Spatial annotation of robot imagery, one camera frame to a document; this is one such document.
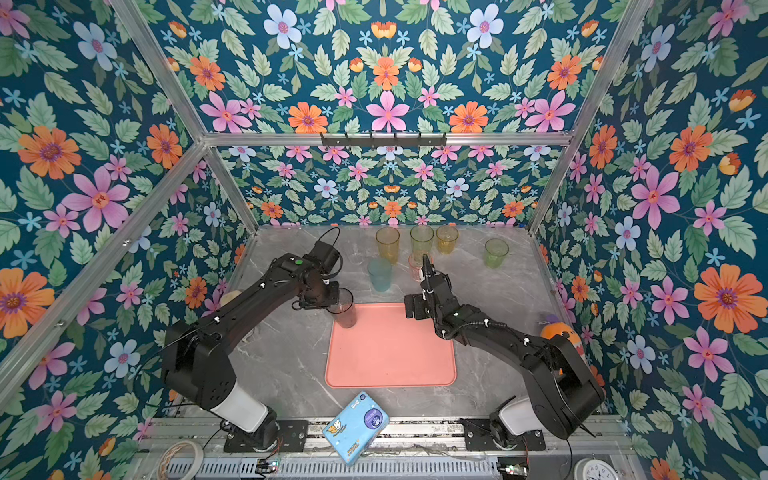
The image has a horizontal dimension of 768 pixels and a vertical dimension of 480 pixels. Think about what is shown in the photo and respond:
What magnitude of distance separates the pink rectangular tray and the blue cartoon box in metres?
0.09

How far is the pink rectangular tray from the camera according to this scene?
0.84 meters

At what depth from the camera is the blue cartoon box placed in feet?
2.26
